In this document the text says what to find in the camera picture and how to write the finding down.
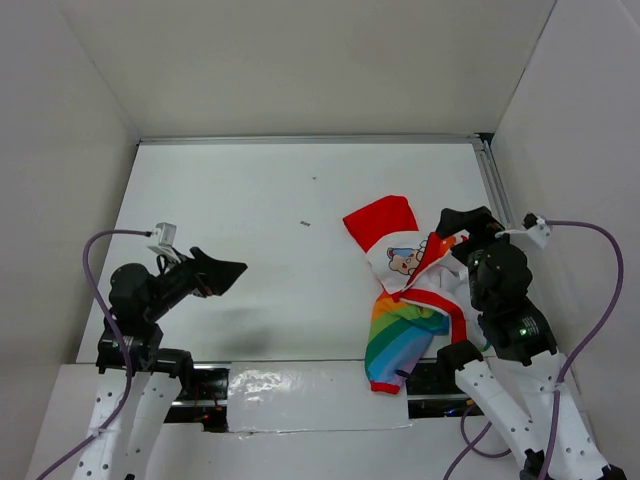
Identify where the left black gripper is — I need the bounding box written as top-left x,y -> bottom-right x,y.
145,245 -> 247,321

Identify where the rainbow white red kids jacket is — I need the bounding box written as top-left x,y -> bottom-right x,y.
343,195 -> 473,395

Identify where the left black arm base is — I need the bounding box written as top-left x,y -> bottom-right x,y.
164,363 -> 231,433

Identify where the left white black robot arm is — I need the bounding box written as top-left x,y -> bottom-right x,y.
74,245 -> 247,479

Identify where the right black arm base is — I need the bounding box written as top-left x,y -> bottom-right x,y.
397,359 -> 472,420

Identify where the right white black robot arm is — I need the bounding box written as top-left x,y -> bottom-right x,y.
435,207 -> 625,479

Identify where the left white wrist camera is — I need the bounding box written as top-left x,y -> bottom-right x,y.
147,222 -> 177,259

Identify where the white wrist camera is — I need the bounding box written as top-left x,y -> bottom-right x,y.
147,222 -> 177,259
522,212 -> 552,249

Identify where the aluminium frame rail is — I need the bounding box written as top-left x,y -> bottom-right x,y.
138,133 -> 515,225

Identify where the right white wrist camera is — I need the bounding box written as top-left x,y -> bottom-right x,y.
522,212 -> 552,249

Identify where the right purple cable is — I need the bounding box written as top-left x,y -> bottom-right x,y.
442,219 -> 625,480

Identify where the purple cable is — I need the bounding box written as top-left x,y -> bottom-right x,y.
442,219 -> 625,480
33,228 -> 153,480

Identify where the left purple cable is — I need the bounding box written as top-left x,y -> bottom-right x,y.
33,228 -> 153,480

